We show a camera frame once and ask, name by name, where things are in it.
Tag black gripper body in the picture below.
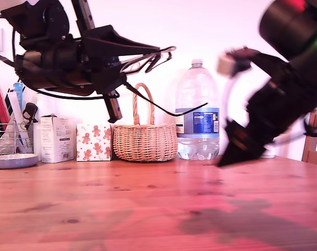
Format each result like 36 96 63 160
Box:
40 0 123 124
224 77 311 154

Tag black thin-framed glasses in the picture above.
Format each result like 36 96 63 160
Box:
119 45 209 116

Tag white insulated bottle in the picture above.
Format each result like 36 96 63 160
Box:
32 93 56 162

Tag blue tube with straws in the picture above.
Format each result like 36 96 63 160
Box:
13 81 27 110

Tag black clip tool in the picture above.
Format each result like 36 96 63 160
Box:
22 102 40 131

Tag brown wooden chair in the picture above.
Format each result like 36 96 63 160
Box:
301 110 317 168

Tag white paper strip packet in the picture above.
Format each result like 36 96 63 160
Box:
6 91 33 154

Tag gingerbread print tissue box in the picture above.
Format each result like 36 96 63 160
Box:
76 124 113 162

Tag white printed carton box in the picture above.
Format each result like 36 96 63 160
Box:
40 114 77 164

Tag large clear water bottle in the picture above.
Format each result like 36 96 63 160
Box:
175 59 220 161

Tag grey round dish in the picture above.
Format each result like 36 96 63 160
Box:
0 153 39 170

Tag long black arm cable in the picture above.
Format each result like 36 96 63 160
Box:
16 70 121 101

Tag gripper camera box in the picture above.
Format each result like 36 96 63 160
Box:
216 46 261 79

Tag wicker basket with handle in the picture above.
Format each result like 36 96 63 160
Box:
113 83 179 163

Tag metal wire rack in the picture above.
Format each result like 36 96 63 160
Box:
0 117 34 157

